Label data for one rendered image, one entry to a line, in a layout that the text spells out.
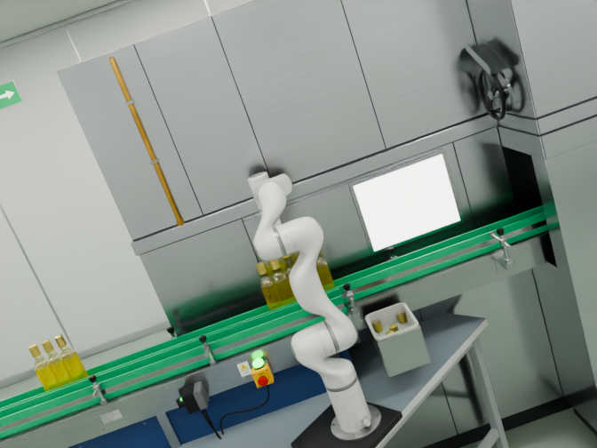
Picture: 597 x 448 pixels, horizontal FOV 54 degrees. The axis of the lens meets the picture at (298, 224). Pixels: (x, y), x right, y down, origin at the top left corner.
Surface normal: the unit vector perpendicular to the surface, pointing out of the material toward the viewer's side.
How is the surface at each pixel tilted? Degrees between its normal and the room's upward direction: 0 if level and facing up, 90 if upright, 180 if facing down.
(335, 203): 90
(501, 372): 90
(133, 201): 90
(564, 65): 90
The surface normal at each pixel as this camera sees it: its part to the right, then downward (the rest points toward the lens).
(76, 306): 0.09, 0.26
